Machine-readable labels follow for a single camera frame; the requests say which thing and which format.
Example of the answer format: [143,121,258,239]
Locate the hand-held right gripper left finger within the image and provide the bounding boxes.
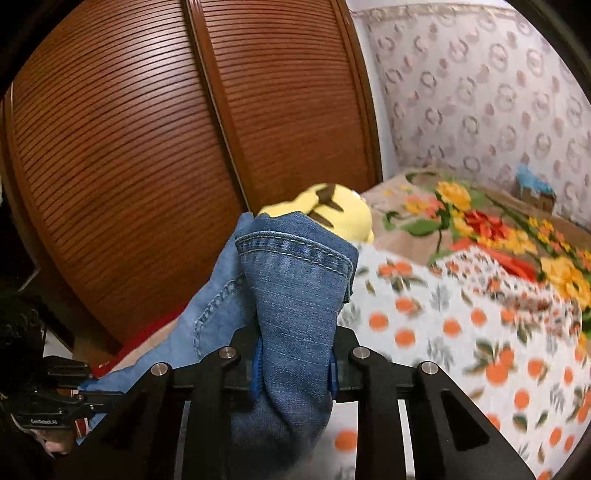
[53,325,264,480]

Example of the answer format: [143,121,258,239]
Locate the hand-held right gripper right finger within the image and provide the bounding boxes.
[328,325,536,480]

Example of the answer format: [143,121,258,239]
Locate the blue denim pants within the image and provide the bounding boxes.
[76,211,360,469]

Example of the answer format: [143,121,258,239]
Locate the person's left hand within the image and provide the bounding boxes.
[39,431,79,457]

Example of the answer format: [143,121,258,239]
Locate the red cloth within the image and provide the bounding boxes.
[90,307,185,379]

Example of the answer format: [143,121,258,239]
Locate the white orange-print quilt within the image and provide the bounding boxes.
[318,244,591,480]

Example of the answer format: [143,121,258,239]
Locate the brown floral blanket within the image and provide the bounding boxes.
[362,168,591,324]

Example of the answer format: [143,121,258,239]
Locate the yellow plush toy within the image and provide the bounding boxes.
[256,182,375,244]

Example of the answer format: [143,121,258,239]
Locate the wooden louvered wardrobe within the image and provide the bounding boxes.
[0,0,384,365]

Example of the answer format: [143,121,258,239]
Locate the cardboard box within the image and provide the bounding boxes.
[519,185,557,213]

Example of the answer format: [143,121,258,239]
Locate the blue plastic bag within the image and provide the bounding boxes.
[516,164,555,195]

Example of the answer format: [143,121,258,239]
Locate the ring-patterned sheer curtain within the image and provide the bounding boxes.
[353,4,591,232]

